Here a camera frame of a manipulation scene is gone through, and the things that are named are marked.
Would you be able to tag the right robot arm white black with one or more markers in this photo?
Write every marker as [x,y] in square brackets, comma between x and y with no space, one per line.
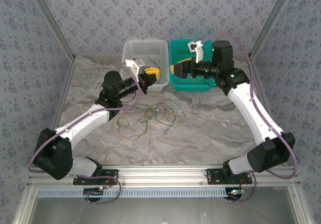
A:
[248,113]

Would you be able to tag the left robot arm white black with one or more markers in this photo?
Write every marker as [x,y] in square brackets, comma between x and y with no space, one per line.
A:
[82,123]

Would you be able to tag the teal perforated plastic basket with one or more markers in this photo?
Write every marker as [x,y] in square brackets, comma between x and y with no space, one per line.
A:
[179,50]

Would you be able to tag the white perforated plastic basket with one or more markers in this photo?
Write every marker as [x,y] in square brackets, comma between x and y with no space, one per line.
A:
[150,48]

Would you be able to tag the small LED circuit board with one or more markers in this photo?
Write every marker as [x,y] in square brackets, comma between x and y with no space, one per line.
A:
[235,192]
[94,191]

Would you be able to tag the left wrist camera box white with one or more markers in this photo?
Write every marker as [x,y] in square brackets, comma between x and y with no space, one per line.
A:
[134,67]

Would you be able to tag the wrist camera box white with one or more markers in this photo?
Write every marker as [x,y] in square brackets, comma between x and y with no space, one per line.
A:
[134,67]
[194,45]

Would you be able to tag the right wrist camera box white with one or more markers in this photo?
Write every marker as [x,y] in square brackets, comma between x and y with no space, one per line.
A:
[194,45]

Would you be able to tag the aluminium table side rail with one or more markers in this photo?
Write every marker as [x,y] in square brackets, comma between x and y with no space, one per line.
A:
[265,108]
[64,88]

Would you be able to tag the aluminium frame post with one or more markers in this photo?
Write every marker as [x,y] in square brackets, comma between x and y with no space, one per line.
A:
[272,20]
[51,20]

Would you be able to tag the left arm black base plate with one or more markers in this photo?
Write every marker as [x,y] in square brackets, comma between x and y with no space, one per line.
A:
[111,173]

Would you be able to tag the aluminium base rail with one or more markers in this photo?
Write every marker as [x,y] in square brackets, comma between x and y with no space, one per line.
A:
[160,173]

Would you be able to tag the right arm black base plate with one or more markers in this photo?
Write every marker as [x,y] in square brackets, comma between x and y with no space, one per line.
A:
[213,177]

